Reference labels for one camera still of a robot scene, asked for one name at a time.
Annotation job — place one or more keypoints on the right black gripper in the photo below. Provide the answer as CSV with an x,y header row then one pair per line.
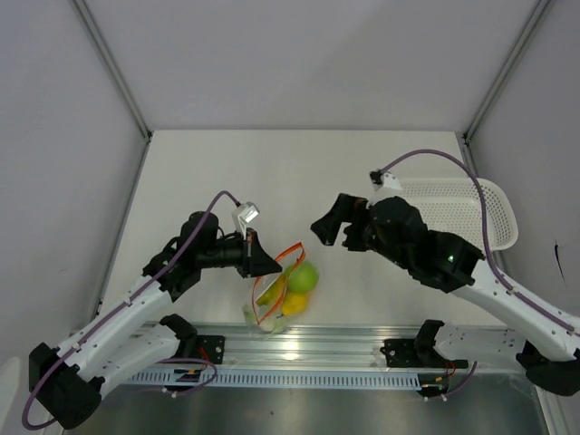
x,y
345,209

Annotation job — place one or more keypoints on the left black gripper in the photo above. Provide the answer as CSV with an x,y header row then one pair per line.
x,y
255,262

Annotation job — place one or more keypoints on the yellow green mango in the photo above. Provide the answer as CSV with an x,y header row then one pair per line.
x,y
273,292

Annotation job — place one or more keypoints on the clear zip top bag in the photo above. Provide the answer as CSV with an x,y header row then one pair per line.
x,y
277,301

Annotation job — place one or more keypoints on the green apple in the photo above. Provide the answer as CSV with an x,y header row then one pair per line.
x,y
303,279

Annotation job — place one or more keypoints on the white cauliflower with leaves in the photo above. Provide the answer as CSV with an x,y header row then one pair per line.
x,y
258,323

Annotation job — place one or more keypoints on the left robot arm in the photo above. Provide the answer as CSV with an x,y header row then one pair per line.
x,y
71,379

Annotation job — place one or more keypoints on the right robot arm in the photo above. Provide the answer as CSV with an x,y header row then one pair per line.
x,y
539,340

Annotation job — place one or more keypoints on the white perforated plastic basket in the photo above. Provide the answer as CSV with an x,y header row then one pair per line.
x,y
452,205

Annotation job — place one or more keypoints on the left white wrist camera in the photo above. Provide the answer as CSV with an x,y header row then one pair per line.
x,y
243,216

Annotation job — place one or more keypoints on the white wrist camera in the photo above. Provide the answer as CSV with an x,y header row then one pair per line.
x,y
384,181
243,216

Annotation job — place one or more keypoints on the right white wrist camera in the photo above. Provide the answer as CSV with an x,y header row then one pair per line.
x,y
384,181

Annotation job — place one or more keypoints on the aluminium mounting rail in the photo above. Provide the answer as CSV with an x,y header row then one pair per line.
x,y
357,348

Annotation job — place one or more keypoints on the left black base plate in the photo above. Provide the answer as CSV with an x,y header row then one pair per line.
x,y
206,347

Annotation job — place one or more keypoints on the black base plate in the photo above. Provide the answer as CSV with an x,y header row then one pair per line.
x,y
408,353
206,347

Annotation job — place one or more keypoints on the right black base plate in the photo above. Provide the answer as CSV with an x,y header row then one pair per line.
x,y
408,353

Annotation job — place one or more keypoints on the white slotted cable duct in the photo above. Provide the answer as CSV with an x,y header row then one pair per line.
x,y
286,379

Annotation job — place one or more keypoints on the left aluminium frame post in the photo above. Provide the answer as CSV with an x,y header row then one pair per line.
x,y
109,63

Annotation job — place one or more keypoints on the aluminium frame post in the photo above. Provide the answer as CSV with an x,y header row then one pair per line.
x,y
515,54
109,63

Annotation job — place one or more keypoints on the right aluminium frame post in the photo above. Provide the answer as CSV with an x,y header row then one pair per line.
x,y
515,54

